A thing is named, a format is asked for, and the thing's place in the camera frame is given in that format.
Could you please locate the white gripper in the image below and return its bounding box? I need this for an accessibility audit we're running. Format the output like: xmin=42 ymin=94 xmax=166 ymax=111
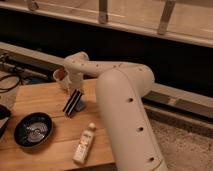
xmin=63 ymin=72 xmax=83 ymax=116

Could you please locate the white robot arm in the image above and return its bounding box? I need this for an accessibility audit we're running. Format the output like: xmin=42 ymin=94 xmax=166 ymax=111
xmin=63 ymin=52 xmax=169 ymax=171

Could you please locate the blue eraser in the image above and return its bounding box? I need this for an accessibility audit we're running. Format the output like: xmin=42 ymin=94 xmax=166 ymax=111
xmin=75 ymin=100 xmax=86 ymax=112

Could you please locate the white mug red inside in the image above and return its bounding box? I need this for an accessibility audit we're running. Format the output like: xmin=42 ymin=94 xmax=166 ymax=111
xmin=53 ymin=68 xmax=69 ymax=90

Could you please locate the wooden board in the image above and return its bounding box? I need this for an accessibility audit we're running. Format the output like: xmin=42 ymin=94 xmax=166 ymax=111
xmin=0 ymin=79 xmax=114 ymax=171

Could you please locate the white glue bottle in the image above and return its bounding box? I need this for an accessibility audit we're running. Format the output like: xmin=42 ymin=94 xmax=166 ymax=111
xmin=73 ymin=123 xmax=96 ymax=164

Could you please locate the black bowl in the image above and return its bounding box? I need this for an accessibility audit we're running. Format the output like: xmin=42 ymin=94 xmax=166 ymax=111
xmin=14 ymin=112 xmax=53 ymax=148

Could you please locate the black object at left edge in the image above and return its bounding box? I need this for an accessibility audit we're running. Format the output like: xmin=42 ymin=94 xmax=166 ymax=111
xmin=0 ymin=104 xmax=11 ymax=138

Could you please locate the black cable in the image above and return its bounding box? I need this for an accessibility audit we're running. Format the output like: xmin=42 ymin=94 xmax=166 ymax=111
xmin=0 ymin=73 xmax=23 ymax=94

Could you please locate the metal window rail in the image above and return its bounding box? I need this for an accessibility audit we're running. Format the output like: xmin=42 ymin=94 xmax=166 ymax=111
xmin=0 ymin=0 xmax=213 ymax=48

